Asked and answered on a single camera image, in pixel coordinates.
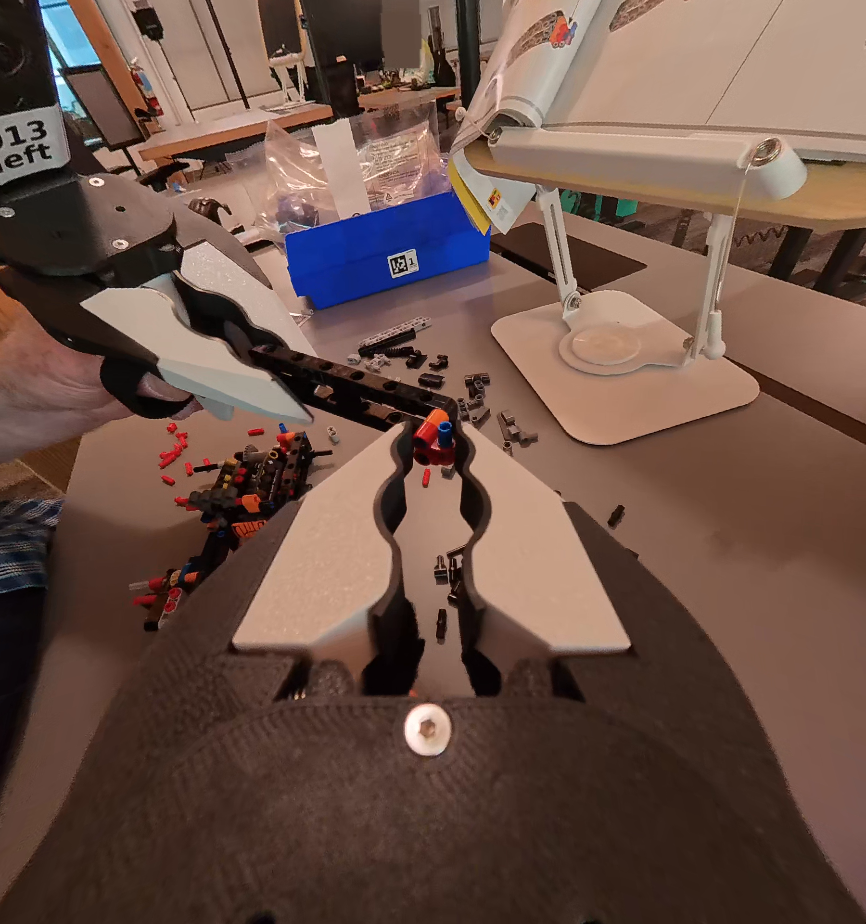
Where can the blue plastic bin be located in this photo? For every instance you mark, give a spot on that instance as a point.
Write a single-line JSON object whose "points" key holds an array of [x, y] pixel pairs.
{"points": [[346, 260]]}

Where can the person's left hand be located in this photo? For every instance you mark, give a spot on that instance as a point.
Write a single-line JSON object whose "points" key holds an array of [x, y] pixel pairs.
{"points": [[36, 390]]}

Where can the teal object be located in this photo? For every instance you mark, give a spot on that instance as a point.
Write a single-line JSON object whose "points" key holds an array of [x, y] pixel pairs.
{"points": [[617, 206]]}

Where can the black lego frame subassembly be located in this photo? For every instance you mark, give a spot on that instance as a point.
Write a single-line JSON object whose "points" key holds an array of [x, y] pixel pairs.
{"points": [[312, 367]]}

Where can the crumpled clear plastic bag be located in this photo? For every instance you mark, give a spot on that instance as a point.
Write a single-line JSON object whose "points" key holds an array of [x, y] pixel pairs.
{"points": [[289, 173]]}

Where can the black lego cylinder piece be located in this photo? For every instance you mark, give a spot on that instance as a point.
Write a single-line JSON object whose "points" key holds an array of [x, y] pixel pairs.
{"points": [[431, 380]]}

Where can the white booklet stand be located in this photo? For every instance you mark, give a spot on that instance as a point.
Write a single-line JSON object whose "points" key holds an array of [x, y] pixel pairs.
{"points": [[620, 390]]}

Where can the black monitor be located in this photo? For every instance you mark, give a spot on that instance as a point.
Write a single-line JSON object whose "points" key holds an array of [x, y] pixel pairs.
{"points": [[339, 29]]}

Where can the black pillar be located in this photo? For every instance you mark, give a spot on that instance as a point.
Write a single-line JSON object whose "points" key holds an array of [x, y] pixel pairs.
{"points": [[469, 43]]}

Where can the person's plaid shirt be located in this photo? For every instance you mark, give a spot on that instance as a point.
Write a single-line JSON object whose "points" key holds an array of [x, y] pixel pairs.
{"points": [[7, 541]]}

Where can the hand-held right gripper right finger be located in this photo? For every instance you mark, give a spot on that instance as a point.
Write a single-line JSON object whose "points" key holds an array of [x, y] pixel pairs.
{"points": [[541, 570]]}

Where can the person's dark trousers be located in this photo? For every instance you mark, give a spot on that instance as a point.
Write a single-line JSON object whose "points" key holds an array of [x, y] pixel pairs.
{"points": [[0, 686]]}

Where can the lego car chassis assembly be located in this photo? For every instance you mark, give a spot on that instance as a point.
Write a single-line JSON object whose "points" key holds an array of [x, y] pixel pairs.
{"points": [[274, 462]]}

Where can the black office chair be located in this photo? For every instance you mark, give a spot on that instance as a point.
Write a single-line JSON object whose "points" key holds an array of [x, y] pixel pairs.
{"points": [[162, 175]]}

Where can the red-tipped black lego axle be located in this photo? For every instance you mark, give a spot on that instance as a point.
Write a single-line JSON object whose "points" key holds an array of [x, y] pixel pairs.
{"points": [[206, 468]]}

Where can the white paper strip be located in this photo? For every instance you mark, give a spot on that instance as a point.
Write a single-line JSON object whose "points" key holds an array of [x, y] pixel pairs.
{"points": [[339, 170]]}

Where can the red fire extinguisher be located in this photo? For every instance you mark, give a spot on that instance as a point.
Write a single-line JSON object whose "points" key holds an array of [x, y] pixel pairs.
{"points": [[150, 94]]}

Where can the pile of grey lego connectors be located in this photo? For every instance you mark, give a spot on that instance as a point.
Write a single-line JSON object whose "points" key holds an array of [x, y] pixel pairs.
{"points": [[509, 422]]}

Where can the pile of black lego pins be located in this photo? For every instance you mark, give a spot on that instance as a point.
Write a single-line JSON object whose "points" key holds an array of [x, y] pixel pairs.
{"points": [[441, 567]]}

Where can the background wooden table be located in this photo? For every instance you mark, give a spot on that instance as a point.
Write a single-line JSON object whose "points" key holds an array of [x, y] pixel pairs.
{"points": [[224, 133]]}

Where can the pile of red lego pins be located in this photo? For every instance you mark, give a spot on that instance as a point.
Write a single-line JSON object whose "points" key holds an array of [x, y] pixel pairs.
{"points": [[166, 458]]}

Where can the black display panel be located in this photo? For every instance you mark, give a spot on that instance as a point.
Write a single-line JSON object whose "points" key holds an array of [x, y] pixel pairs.
{"points": [[105, 108]]}

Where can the dark curved object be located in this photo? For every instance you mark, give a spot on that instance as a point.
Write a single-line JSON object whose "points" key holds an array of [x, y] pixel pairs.
{"points": [[209, 209]]}

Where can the lego instruction booklet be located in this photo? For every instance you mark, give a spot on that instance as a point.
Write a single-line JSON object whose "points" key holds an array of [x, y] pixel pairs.
{"points": [[657, 58]]}

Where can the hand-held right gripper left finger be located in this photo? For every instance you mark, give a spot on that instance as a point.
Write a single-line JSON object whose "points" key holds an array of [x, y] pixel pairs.
{"points": [[325, 563]]}

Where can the printed clear plastic bag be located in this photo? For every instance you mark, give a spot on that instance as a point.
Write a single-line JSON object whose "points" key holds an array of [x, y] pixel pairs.
{"points": [[397, 151]]}

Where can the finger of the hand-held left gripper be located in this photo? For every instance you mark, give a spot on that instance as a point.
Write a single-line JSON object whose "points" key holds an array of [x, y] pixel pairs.
{"points": [[234, 281], [202, 361]]}

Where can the grey lego beam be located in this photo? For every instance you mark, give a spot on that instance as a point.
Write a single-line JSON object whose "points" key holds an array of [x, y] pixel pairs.
{"points": [[397, 332]]}

